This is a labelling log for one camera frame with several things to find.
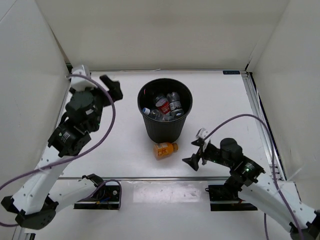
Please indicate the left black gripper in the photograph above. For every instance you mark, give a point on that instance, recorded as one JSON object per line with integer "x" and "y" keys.
{"x": 114, "y": 86}

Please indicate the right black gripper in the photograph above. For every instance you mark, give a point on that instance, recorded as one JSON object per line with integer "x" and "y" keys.
{"x": 193, "y": 161}

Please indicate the orange juice bottle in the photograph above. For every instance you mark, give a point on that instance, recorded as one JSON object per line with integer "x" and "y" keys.
{"x": 165, "y": 149}

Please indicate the clear bottle black cap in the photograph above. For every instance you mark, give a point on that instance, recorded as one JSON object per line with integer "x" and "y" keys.
{"x": 175, "y": 105}

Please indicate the clear bottle blue label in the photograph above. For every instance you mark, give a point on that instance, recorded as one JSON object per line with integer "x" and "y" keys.
{"x": 154, "y": 114}

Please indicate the clear bottle red label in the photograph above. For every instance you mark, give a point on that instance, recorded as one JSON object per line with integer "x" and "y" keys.
{"x": 162, "y": 104}

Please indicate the clear unlabelled plastic bottle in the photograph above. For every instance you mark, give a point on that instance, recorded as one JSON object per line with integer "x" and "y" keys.
{"x": 165, "y": 117}

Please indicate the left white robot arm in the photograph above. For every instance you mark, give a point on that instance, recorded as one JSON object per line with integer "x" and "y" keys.
{"x": 34, "y": 204}

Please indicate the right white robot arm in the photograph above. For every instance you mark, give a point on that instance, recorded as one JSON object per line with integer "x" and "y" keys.
{"x": 249, "y": 182}

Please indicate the black plastic bin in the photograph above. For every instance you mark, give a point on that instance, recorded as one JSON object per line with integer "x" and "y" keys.
{"x": 164, "y": 131}

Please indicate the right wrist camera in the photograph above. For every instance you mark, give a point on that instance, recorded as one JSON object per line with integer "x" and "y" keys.
{"x": 202, "y": 134}

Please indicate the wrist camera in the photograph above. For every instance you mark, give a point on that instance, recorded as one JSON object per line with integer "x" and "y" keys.
{"x": 202, "y": 134}
{"x": 79, "y": 79}

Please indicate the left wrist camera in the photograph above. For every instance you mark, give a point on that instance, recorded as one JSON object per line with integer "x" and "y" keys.
{"x": 79, "y": 79}

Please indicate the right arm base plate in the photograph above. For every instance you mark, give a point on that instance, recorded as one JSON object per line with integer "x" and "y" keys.
{"x": 223, "y": 199}

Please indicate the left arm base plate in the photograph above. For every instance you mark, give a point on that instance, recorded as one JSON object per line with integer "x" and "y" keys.
{"x": 108, "y": 195}

